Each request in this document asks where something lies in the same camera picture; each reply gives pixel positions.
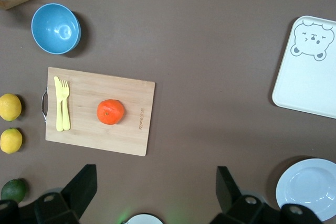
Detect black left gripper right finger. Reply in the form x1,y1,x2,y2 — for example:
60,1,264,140
209,166,283,224

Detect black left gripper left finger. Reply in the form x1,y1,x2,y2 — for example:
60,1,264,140
34,164,98,224

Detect white round plate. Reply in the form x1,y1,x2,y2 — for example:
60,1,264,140
275,158,336,222

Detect orange fruit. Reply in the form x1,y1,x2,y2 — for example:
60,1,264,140
97,99,125,125

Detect wooden cutting board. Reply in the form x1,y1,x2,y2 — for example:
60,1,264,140
41,67,156,157

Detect green lime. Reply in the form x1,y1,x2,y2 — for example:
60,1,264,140
1,179,27,204

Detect yellow plastic fork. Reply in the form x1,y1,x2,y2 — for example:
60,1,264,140
60,79,71,131

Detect yellow lemon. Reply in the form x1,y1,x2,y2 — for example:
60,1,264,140
0,127,23,154
0,93,22,122

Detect yellow plastic knife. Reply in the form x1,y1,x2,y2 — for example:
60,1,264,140
54,76,65,132

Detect cream tray with bear print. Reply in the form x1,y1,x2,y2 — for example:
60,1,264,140
271,15,336,119

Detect blue bowl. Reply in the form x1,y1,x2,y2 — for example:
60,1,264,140
31,3,81,55

